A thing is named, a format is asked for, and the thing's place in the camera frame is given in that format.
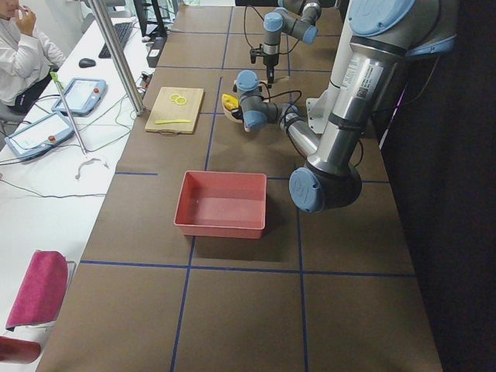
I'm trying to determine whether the aluminium frame post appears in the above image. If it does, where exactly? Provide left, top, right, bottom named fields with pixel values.
left=88, top=0, right=145, bottom=116

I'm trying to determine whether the metal grabber tool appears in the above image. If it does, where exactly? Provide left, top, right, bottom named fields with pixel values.
left=50, top=72, right=109, bottom=180

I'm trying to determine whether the black keyboard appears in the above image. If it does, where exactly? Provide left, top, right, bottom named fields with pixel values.
left=98, top=22, right=135, bottom=60

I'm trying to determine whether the yellow toy bell pepper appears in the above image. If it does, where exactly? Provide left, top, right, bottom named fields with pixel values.
left=222, top=93, right=239, bottom=112

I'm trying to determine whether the person in white shirt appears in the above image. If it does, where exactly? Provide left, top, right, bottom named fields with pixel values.
left=1, top=1, right=66, bottom=115

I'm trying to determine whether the magenta cloth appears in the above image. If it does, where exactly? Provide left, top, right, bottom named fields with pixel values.
left=5, top=250, right=69, bottom=331

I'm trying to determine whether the teach pendant near post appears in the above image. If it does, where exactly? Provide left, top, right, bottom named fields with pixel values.
left=64, top=77, right=107, bottom=117

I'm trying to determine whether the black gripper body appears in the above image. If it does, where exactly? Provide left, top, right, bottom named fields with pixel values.
left=250, top=43, right=280, bottom=69
left=230, top=108, right=243, bottom=121

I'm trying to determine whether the pink plastic bin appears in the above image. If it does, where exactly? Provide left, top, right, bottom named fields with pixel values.
left=174, top=170, right=267, bottom=239

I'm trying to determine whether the teach pendant far from post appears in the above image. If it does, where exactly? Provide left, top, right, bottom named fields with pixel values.
left=5, top=112, right=74, bottom=160

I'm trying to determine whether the black computer mouse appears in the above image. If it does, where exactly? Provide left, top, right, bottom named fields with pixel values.
left=78, top=58, right=96, bottom=68

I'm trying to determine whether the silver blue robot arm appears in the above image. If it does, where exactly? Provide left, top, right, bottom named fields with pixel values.
left=236, top=1, right=459, bottom=213
left=249, top=1, right=350, bottom=87

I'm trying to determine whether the wooden cutting board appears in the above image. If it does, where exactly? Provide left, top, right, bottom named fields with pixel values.
left=145, top=87, right=204, bottom=135

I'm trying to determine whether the yellow plastic toy knife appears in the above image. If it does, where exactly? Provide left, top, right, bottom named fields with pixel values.
left=154, top=119, right=191, bottom=125

